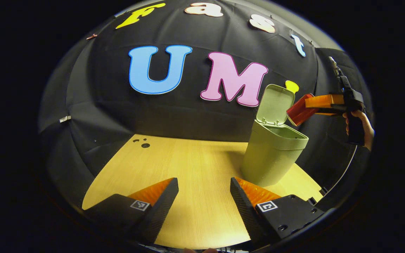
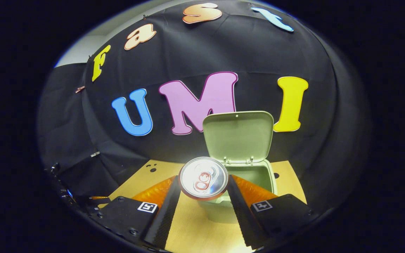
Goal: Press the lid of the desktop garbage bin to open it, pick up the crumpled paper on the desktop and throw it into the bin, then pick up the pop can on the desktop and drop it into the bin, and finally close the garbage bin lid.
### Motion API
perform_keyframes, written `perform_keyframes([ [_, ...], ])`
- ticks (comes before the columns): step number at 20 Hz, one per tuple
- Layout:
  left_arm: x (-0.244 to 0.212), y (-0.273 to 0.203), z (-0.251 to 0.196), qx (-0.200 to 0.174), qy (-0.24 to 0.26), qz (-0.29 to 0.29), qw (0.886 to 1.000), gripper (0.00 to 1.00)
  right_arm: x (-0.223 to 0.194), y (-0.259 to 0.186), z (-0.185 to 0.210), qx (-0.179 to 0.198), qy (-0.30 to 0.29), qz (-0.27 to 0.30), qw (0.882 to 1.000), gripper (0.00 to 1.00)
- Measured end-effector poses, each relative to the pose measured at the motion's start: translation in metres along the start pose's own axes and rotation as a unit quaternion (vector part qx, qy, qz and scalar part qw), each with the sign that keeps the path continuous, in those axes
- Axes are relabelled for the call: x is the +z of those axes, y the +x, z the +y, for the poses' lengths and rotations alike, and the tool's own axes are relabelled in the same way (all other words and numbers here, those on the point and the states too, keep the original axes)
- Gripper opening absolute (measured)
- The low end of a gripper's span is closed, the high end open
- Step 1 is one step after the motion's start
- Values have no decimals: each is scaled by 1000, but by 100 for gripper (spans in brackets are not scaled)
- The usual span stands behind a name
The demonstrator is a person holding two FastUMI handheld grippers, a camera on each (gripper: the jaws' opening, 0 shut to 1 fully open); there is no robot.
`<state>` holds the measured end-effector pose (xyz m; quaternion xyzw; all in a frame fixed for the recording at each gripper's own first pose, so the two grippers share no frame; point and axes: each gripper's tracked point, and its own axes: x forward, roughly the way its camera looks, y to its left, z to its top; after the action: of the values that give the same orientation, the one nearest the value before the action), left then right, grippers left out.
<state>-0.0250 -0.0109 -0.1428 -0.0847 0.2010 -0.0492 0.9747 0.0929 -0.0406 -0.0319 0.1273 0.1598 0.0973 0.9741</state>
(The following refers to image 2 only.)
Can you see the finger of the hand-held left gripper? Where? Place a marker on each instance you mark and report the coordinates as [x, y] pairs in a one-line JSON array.
[[100, 199]]

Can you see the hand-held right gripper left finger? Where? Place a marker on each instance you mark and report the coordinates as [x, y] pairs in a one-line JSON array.
[[164, 218]]

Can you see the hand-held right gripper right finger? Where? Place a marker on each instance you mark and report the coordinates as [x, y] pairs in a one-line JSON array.
[[241, 218]]

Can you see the red pop can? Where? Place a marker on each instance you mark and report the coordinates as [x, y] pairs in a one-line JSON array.
[[203, 178]]

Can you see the light green desktop garbage bin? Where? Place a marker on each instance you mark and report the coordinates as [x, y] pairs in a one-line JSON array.
[[239, 137]]

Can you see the wooden desktop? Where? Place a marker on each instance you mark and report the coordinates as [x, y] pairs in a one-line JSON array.
[[192, 228]]

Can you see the small silver clip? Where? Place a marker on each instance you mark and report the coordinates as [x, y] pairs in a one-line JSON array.
[[95, 154]]

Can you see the small red clip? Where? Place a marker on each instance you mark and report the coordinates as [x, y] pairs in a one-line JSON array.
[[80, 89]]

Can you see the black backdrop cloth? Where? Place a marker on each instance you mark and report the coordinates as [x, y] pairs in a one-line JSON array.
[[241, 52]]

